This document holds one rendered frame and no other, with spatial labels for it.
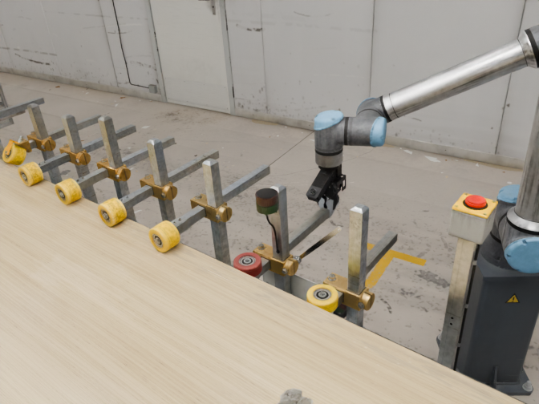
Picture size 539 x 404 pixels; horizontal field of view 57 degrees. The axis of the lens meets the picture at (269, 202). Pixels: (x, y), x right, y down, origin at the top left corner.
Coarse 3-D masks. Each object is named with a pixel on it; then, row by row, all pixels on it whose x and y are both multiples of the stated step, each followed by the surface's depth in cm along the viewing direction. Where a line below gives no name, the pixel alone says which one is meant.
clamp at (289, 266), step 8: (256, 248) 150; (272, 248) 150; (264, 256) 148; (272, 256) 147; (272, 264) 147; (280, 264) 145; (288, 264) 144; (296, 264) 146; (280, 272) 146; (288, 272) 144
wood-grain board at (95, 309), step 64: (0, 192) 185; (0, 256) 150; (64, 256) 148; (128, 256) 146; (192, 256) 144; (0, 320) 126; (64, 320) 125; (128, 320) 123; (192, 320) 122; (256, 320) 121; (320, 320) 119; (0, 384) 108; (64, 384) 108; (128, 384) 106; (192, 384) 106; (256, 384) 105; (320, 384) 104; (384, 384) 103; (448, 384) 102
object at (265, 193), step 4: (264, 188) 133; (268, 188) 133; (272, 188) 133; (260, 192) 131; (264, 192) 131; (268, 192) 131; (272, 192) 131; (276, 192) 131; (260, 196) 130; (264, 196) 129; (268, 196) 129; (272, 196) 129; (276, 212) 136; (268, 220) 135; (272, 224) 137; (276, 236) 140; (276, 240) 141; (276, 244) 142
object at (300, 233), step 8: (320, 208) 170; (312, 216) 166; (320, 216) 165; (328, 216) 170; (304, 224) 162; (312, 224) 162; (296, 232) 158; (304, 232) 159; (296, 240) 156; (264, 264) 146; (264, 272) 146
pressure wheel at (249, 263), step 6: (246, 252) 143; (252, 252) 143; (234, 258) 141; (240, 258) 141; (246, 258) 140; (252, 258) 141; (258, 258) 140; (234, 264) 139; (240, 264) 139; (246, 264) 139; (252, 264) 139; (258, 264) 138; (240, 270) 137; (246, 270) 137; (252, 270) 137; (258, 270) 139; (252, 276) 138
